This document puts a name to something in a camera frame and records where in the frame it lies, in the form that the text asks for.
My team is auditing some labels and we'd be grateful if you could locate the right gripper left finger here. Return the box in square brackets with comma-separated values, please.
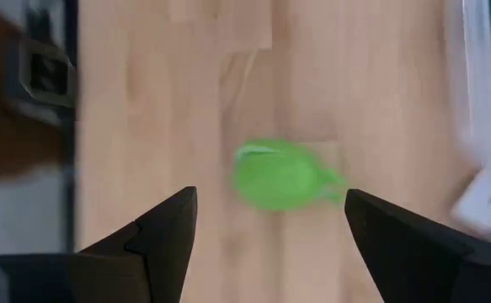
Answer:
[0, 186, 199, 303]

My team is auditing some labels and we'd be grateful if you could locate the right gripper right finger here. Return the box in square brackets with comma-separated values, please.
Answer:
[344, 188, 491, 303]

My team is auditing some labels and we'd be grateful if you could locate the light green toy pear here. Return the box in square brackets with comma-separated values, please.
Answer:
[229, 137, 348, 213]

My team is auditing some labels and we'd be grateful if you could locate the clear plastic tupperware container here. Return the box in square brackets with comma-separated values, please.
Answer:
[440, 0, 491, 169]

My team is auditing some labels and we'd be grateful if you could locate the black table frame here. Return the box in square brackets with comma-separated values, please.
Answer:
[61, 0, 81, 253]

